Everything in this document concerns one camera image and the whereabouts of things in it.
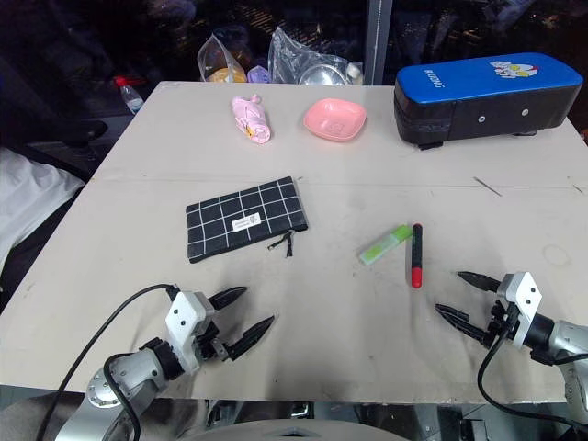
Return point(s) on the purple plastic bag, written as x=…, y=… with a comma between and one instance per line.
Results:
x=257, y=74

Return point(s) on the green highlighter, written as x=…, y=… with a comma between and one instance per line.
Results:
x=383, y=245

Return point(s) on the plastic bag with orange contents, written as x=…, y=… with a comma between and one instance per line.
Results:
x=222, y=69

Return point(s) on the clear crumpled plastic bag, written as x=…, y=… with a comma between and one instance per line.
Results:
x=294, y=55

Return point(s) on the blue and black boxing pad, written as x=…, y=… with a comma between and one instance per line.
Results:
x=482, y=101

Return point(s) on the metal bowl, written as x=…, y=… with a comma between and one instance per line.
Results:
x=321, y=75

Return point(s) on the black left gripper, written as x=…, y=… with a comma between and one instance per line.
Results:
x=212, y=342

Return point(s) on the pink folded umbrella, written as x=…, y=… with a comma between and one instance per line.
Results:
x=250, y=120

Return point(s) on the red-capped water bottle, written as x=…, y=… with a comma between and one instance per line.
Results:
x=131, y=96

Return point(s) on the black grid pencil pouch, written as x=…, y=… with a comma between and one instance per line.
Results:
x=239, y=206

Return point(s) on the red and black marker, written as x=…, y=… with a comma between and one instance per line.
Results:
x=415, y=257

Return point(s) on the white cloth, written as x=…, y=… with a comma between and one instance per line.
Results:
x=32, y=193

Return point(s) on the small white bottle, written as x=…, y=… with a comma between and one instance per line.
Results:
x=354, y=73

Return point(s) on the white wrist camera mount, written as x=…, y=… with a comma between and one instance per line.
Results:
x=523, y=294
x=183, y=317

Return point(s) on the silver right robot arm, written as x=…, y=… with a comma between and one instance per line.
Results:
x=567, y=340

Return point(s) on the pink square bowl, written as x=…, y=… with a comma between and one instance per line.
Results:
x=334, y=119

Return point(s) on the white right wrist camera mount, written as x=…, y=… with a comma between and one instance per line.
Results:
x=523, y=294

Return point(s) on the black office chair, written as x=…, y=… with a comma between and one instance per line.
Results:
x=69, y=133

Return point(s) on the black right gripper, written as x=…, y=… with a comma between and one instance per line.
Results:
x=501, y=324

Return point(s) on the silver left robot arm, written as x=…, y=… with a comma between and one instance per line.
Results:
x=131, y=373

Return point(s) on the grey vertical pillar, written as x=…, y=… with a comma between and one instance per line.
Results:
x=378, y=41

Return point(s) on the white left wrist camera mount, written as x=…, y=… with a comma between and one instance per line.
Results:
x=183, y=317

